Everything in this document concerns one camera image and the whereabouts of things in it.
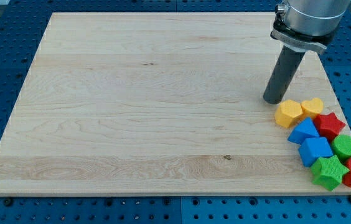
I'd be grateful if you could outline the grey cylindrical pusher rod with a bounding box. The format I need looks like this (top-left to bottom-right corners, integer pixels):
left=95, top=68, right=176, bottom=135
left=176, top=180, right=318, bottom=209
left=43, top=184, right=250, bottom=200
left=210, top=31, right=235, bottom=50
left=263, top=46, right=305, bottom=104

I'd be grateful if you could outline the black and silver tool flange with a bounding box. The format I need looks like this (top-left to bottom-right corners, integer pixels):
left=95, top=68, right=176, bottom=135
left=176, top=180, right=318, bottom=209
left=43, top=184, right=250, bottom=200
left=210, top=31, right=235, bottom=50
left=270, top=3, right=334, bottom=54

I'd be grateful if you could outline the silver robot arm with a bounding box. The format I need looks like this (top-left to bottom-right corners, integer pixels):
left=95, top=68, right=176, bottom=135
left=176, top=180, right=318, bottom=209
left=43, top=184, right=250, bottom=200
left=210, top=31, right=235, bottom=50
left=263, top=0, right=350, bottom=105

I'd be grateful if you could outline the red star block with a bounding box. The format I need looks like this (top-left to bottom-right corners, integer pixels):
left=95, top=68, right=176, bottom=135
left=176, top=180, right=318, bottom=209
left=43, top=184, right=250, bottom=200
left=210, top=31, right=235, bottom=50
left=313, top=113, right=346, bottom=142

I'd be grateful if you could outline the green circle block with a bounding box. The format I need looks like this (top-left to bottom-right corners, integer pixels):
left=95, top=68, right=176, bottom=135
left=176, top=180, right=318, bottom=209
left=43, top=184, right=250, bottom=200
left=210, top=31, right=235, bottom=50
left=330, top=134, right=351, bottom=162

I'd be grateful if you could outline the green star block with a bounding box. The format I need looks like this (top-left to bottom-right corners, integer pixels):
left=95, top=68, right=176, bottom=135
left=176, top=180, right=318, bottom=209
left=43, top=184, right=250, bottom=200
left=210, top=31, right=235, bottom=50
left=310, top=156, right=350, bottom=191

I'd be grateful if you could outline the yellow heart block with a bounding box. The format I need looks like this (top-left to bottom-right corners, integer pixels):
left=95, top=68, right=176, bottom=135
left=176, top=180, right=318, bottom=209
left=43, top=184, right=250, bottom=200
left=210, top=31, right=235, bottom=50
left=301, top=98, right=324, bottom=120

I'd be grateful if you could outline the yellow hexagon block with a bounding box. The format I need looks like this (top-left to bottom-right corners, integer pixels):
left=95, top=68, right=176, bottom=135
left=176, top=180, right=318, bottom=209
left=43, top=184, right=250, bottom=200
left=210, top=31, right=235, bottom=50
left=274, top=100, right=303, bottom=128

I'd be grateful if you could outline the blue triangle block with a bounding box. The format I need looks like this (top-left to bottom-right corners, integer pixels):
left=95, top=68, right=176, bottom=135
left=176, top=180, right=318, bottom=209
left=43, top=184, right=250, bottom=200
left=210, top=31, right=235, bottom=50
left=288, top=118, right=319, bottom=144

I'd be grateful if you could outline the blue cube block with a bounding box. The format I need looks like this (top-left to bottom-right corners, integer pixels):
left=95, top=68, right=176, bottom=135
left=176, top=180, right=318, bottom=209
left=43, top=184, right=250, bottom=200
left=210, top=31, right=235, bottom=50
left=298, top=137, right=334, bottom=167

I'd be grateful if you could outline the wooden board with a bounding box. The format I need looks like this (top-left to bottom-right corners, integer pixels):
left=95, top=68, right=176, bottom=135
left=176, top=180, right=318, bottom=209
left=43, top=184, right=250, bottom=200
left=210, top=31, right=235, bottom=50
left=0, top=11, right=351, bottom=197

